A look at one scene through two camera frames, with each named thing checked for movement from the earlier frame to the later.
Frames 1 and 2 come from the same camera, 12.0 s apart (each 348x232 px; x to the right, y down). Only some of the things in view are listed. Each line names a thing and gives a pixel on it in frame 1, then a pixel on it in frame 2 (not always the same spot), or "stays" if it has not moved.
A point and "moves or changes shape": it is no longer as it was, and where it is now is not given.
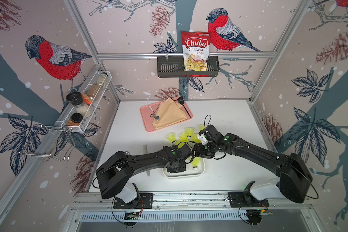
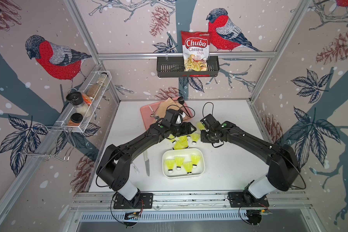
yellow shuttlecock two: (189, 131) moves or changes shape
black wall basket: (173, 66) stays
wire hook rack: (57, 143) stays
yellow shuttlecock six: (195, 138) stays
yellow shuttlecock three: (182, 137) -> (188, 166)
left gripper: (183, 168) -> (186, 130)
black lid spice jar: (76, 99) stays
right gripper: (198, 152) -> (203, 140)
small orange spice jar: (76, 118) stays
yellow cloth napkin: (169, 112) stays
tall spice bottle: (93, 93) stays
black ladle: (181, 100) stays
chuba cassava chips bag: (195, 46) stays
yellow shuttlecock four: (195, 163) moves or changes shape
